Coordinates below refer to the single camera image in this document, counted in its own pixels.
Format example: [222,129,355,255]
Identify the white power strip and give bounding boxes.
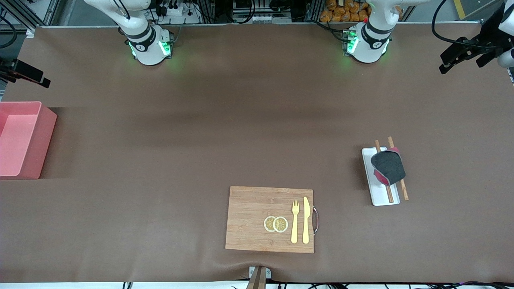
[155,0,201,24]

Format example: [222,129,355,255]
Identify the pink plastic bin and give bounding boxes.
[0,101,57,180]

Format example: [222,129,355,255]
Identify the yellow fork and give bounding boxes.
[291,200,300,244]

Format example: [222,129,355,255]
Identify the yellow knife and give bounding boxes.
[302,196,310,244]

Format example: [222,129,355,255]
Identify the aluminium frame post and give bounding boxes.
[0,0,61,31]

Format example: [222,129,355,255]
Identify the metal table edge bracket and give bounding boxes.
[246,266,272,289]

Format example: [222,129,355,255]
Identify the orange packaged goods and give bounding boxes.
[320,0,372,23]

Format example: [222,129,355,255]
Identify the dark grey pink-lined cloth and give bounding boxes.
[370,147,406,186]

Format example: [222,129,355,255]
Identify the wooden cutting board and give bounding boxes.
[225,186,320,254]

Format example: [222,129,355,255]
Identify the brown wooden chopstick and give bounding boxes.
[375,140,394,203]
[387,136,409,201]

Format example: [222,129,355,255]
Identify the white rectangular tray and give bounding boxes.
[361,147,401,207]

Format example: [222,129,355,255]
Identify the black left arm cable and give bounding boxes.
[431,0,502,51]

